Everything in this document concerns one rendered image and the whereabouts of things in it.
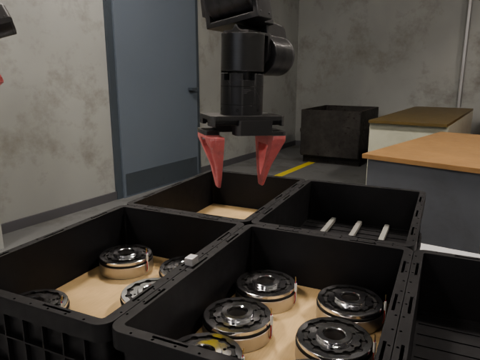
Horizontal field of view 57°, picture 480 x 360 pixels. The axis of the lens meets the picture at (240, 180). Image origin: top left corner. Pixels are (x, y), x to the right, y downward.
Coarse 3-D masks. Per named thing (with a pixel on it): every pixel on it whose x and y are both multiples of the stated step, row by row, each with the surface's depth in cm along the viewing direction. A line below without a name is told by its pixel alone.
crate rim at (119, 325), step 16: (256, 224) 84; (224, 240) 76; (336, 240) 77; (352, 240) 77; (208, 256) 70; (192, 272) 64; (400, 272) 64; (160, 288) 59; (400, 288) 59; (144, 304) 55; (400, 304) 55; (128, 320) 52; (128, 336) 49; (144, 336) 48; (160, 336) 48; (384, 336) 48; (128, 352) 49; (144, 352) 48; (160, 352) 47; (176, 352) 46; (192, 352) 46; (208, 352) 46; (384, 352) 46
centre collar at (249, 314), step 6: (228, 306) 67; (234, 306) 67; (240, 306) 67; (246, 306) 67; (222, 312) 65; (228, 312) 66; (246, 312) 66; (252, 312) 65; (228, 318) 64; (234, 318) 64; (240, 318) 64; (246, 318) 64
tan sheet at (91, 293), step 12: (156, 264) 91; (84, 276) 85; (96, 276) 85; (144, 276) 85; (156, 276) 85; (60, 288) 81; (72, 288) 81; (84, 288) 81; (96, 288) 81; (108, 288) 81; (120, 288) 81; (72, 300) 76; (84, 300) 76; (96, 300) 76; (108, 300) 76; (84, 312) 72; (96, 312) 72; (108, 312) 72
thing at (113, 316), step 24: (96, 216) 89; (192, 216) 89; (48, 240) 78; (216, 240) 76; (0, 312) 58; (24, 312) 56; (48, 312) 54; (72, 312) 53; (120, 312) 53; (96, 336) 51
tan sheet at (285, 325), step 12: (300, 288) 81; (312, 288) 81; (300, 300) 76; (312, 300) 76; (288, 312) 72; (300, 312) 72; (312, 312) 72; (276, 324) 69; (288, 324) 69; (300, 324) 69; (276, 336) 66; (288, 336) 66; (372, 336) 66; (264, 348) 63; (276, 348) 63; (288, 348) 63
